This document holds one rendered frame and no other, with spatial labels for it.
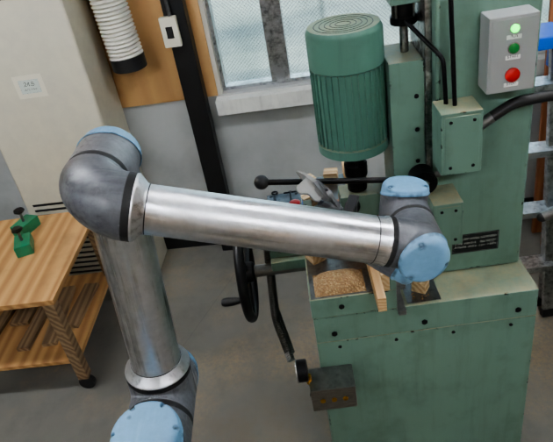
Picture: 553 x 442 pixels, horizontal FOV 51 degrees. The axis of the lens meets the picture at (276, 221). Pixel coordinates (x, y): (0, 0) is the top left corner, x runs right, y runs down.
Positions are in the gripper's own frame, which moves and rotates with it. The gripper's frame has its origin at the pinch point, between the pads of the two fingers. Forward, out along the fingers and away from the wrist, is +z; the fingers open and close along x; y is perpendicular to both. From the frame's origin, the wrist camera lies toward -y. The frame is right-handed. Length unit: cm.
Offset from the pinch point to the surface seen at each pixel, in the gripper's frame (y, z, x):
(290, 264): -2.6, 6.5, 25.5
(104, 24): -27, 147, -10
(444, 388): -24, -33, 60
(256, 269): 2.1, 16.0, 30.1
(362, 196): -18.6, -4.4, 5.9
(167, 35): -50, 135, -3
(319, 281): 3.0, -10.0, 18.8
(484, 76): -28.0, -27.5, -29.6
